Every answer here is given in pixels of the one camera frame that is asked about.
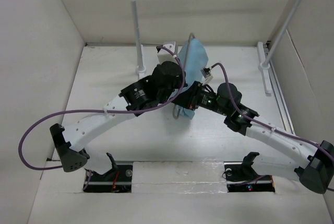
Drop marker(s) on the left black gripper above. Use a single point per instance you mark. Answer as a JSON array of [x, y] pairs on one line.
[[181, 81]]

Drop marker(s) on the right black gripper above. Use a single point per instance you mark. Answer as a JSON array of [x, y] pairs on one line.
[[188, 98]]

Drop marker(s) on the light blue trousers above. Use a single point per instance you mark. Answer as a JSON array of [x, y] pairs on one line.
[[194, 58]]

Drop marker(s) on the grey clothes hanger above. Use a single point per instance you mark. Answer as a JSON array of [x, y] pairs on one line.
[[175, 111]]

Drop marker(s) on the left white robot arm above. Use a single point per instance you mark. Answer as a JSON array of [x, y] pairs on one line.
[[72, 142]]

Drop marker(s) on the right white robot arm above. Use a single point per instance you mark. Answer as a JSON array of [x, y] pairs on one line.
[[312, 165]]

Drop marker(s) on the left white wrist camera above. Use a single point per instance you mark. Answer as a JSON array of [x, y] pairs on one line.
[[166, 52]]

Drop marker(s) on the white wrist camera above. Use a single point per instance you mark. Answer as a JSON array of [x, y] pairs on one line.
[[166, 52], [206, 72]]

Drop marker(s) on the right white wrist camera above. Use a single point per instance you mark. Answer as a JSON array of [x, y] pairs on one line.
[[206, 72]]

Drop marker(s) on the aluminium rail right side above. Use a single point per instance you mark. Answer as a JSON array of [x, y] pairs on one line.
[[272, 87]]

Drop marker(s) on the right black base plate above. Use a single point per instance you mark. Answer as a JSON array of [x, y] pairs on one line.
[[243, 179]]

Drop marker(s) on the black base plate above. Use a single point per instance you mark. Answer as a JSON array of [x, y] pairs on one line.
[[121, 182], [243, 179]]

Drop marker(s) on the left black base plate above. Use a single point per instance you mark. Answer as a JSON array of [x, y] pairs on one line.
[[121, 182]]

